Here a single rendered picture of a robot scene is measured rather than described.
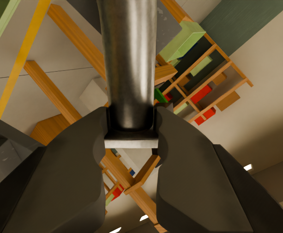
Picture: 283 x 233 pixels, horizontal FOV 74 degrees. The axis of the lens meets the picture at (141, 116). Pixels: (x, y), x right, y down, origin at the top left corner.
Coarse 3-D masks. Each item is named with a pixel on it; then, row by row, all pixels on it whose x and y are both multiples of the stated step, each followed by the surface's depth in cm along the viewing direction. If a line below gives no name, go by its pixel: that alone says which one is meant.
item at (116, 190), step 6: (120, 156) 647; (120, 162) 688; (102, 168) 567; (126, 168) 690; (108, 174) 568; (132, 174) 636; (114, 180) 569; (114, 186) 551; (120, 186) 574; (108, 192) 527; (114, 192) 552; (120, 192) 560; (108, 198) 523; (114, 198) 558
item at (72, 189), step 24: (96, 120) 10; (48, 144) 8; (72, 144) 8; (96, 144) 9; (48, 168) 7; (72, 168) 7; (96, 168) 7; (24, 192) 6; (48, 192) 6; (72, 192) 6; (96, 192) 6; (24, 216) 6; (48, 216) 6; (72, 216) 6; (96, 216) 6
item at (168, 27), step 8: (72, 0) 12; (80, 0) 12; (88, 0) 12; (160, 0) 13; (80, 8) 13; (88, 8) 13; (96, 8) 13; (160, 8) 13; (88, 16) 13; (96, 16) 13; (160, 16) 13; (168, 16) 13; (96, 24) 13; (160, 24) 13; (168, 24) 13; (176, 24) 13; (160, 32) 14; (168, 32) 14; (176, 32) 14; (160, 40) 14; (168, 40) 14; (160, 48) 14
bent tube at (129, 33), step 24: (96, 0) 9; (120, 0) 8; (144, 0) 8; (120, 24) 9; (144, 24) 9; (120, 48) 9; (144, 48) 9; (120, 72) 10; (144, 72) 10; (120, 96) 11; (144, 96) 11; (120, 120) 12; (144, 120) 12; (120, 144) 12; (144, 144) 12
